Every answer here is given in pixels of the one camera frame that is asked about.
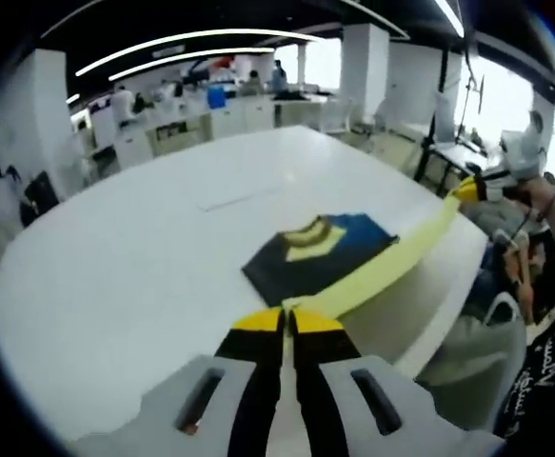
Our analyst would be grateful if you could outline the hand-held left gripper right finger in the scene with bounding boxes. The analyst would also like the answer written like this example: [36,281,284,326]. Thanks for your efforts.
[288,308,506,457]

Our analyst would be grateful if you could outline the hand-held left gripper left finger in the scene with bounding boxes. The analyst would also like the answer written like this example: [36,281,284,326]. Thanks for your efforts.
[67,307,287,457]

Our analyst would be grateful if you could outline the yellow blue grey garment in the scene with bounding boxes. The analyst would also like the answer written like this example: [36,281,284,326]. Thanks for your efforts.
[241,188,468,364]

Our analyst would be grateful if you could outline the person's right hand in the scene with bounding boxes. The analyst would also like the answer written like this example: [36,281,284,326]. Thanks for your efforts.
[517,174,555,218]

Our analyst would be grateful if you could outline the black stand pole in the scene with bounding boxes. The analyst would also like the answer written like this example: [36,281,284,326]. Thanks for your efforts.
[464,46,486,140]

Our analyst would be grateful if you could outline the white chair armrest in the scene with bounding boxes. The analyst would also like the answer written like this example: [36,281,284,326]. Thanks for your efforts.
[485,289,522,328]

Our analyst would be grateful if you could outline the bright ceiling light strip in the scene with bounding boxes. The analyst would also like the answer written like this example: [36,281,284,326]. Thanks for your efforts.
[432,0,467,38]

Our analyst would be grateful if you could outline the operator in black shirt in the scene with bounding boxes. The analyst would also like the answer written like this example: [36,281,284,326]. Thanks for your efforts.
[495,285,555,449]

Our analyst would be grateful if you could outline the black chair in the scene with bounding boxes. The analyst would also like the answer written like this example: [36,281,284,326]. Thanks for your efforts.
[21,169,61,227]

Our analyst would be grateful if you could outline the white counter cabinets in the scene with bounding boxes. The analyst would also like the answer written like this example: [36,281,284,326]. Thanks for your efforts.
[70,91,341,169]

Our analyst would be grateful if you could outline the blue bin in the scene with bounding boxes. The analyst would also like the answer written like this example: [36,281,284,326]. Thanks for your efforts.
[206,84,228,111]

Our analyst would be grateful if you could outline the long ceiling light strip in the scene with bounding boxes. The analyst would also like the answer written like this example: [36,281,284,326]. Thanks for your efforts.
[73,30,327,78]

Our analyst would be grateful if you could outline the black cable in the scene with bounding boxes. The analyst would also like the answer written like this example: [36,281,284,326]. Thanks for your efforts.
[504,204,534,245]

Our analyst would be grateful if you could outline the black frame desk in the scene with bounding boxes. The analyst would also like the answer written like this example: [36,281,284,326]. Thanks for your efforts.
[413,135,490,197]

